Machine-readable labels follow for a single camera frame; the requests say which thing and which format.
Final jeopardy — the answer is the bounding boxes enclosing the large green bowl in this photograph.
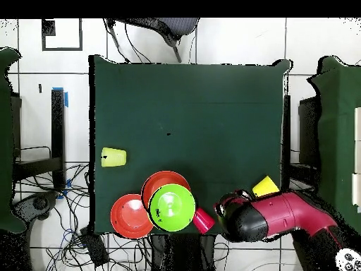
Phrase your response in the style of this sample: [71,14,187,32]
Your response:
[148,183,197,233]

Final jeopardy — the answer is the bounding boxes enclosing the translucent yellow cup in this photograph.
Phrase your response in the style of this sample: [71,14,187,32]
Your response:
[101,147,128,168]

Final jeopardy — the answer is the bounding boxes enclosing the blue tape strip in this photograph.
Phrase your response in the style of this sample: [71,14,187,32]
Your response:
[56,178,72,200]
[51,86,69,108]

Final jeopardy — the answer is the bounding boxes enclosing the opaque yellow cup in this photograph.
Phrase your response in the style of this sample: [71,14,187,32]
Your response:
[251,175,281,198]

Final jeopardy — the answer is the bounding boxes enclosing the grey office chair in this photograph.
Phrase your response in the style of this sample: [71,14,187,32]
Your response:
[105,18,200,64]

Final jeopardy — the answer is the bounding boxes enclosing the red cup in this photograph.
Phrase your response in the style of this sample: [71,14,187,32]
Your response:
[192,207,216,235]

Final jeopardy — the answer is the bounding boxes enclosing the green table cloth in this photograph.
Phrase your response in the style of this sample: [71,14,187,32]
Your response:
[307,54,361,235]
[0,47,27,234]

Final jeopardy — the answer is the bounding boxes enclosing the dark green tablecloth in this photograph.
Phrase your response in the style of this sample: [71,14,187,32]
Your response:
[89,54,291,236]

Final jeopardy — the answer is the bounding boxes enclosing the orange bowl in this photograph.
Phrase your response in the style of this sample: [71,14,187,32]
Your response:
[140,170,192,211]
[110,193,155,240]

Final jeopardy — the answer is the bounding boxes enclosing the floor cable bundle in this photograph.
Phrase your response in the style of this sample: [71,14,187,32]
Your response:
[16,162,153,271]

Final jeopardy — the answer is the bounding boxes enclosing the black square frame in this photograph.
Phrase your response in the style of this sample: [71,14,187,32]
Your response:
[41,18,83,52]

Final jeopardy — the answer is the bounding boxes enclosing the black chair base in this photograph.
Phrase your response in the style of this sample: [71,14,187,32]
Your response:
[12,191,61,229]

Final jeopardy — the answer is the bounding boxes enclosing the black power strip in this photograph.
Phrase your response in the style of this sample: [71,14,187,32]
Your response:
[79,227,110,267]

